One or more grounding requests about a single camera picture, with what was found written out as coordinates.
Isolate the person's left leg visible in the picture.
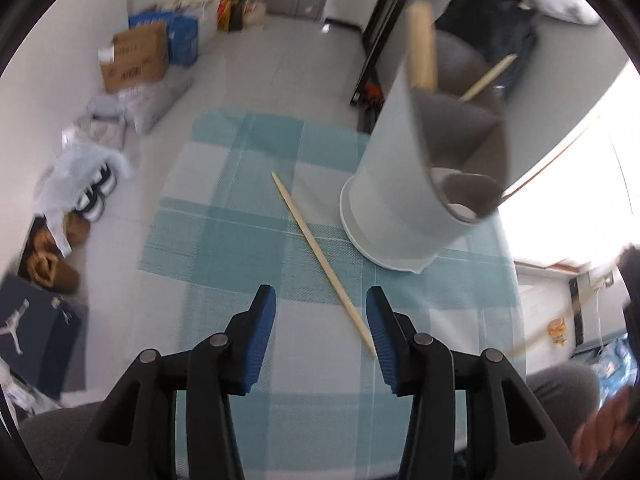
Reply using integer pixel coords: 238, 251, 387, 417
20, 402, 131, 480

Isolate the brown slipper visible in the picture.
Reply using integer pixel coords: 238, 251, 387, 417
62, 210, 92, 246
25, 230, 81, 296

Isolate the black backpack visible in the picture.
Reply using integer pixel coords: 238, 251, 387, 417
434, 0, 541, 101

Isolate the black door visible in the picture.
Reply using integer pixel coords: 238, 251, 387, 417
350, 0, 428, 108

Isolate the grey parcel bag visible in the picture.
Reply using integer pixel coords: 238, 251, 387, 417
85, 80, 193, 135

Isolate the brown cardboard box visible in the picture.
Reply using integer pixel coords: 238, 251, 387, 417
99, 21, 169, 93

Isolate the blue cardboard box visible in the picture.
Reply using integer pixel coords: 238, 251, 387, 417
129, 10, 200, 67

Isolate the blue white checked tablecloth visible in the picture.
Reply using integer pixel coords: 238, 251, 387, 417
139, 109, 526, 480

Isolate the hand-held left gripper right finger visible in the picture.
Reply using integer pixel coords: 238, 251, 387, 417
366, 285, 583, 480

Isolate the person's right hand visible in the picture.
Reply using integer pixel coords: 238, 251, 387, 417
572, 390, 640, 467

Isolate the white grey utensil holder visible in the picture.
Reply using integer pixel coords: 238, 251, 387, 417
339, 30, 511, 273

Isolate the bright window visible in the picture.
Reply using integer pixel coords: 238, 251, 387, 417
495, 57, 640, 271

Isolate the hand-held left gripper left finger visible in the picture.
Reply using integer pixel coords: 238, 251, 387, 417
65, 284, 277, 480

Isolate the black white sneaker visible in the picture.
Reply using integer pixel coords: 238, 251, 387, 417
87, 165, 118, 197
75, 187, 108, 223

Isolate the white plastic bag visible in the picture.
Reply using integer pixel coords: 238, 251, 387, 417
35, 140, 133, 256

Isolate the dark blue shoe box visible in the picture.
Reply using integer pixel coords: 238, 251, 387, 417
0, 274, 86, 401

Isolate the white parcel bag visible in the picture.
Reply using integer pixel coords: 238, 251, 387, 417
62, 115, 126, 151

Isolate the translucent plastic bag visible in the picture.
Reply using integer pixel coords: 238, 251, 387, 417
242, 0, 267, 28

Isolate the person's leg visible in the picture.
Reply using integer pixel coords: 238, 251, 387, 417
20, 402, 131, 480
525, 362, 603, 441

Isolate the red yellow bag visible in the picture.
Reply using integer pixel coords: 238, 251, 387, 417
216, 0, 246, 33

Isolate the person's right leg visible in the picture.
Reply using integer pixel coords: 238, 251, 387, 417
525, 362, 603, 441

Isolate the blue patterned plastic bag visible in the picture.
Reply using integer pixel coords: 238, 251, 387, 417
597, 337, 631, 391

